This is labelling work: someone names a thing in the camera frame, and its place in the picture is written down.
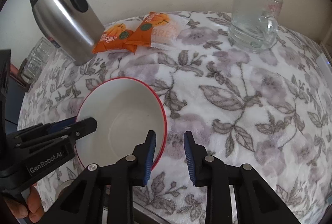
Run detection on clear glass mug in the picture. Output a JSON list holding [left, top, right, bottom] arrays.
[[228, 0, 283, 53]]

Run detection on orange snack packet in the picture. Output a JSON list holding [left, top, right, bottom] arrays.
[[92, 21, 140, 54], [124, 12, 189, 52]]

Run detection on stainless steel thermos jug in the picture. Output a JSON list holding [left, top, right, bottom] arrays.
[[29, 0, 104, 66]]

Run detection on red rimmed strawberry bowl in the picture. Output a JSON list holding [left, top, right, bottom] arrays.
[[76, 77, 167, 167]]

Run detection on glass cups in rack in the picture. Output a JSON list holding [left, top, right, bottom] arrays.
[[16, 37, 56, 92]]

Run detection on person's left hand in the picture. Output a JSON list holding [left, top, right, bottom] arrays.
[[4, 183, 45, 223]]

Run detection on floral grey tablecloth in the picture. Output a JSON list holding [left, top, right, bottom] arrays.
[[18, 12, 331, 223]]

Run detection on white power strip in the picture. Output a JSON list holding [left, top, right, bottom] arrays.
[[316, 53, 331, 77]]

